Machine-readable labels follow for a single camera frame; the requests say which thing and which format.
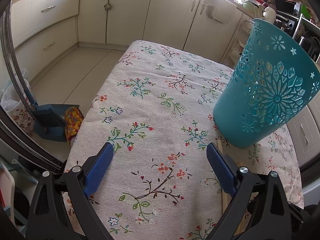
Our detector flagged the white kitchen cabinets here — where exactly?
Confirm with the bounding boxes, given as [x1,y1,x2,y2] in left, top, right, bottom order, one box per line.
[10,0,253,63]

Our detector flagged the colourful patterned slipper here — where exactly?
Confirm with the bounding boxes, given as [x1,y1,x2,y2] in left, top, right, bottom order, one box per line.
[64,106,84,144]

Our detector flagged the floral tablecloth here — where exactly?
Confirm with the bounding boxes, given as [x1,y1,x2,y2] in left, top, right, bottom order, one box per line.
[66,41,304,239]

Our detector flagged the white plastic bag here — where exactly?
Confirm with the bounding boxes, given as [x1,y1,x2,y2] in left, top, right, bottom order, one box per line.
[1,67,35,136]

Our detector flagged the teal perforated plastic basket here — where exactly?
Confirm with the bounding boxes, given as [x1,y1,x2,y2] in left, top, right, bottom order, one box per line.
[213,18,319,148]

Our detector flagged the chrome chair frame tube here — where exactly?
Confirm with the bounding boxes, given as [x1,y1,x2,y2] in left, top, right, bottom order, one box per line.
[1,3,35,119]

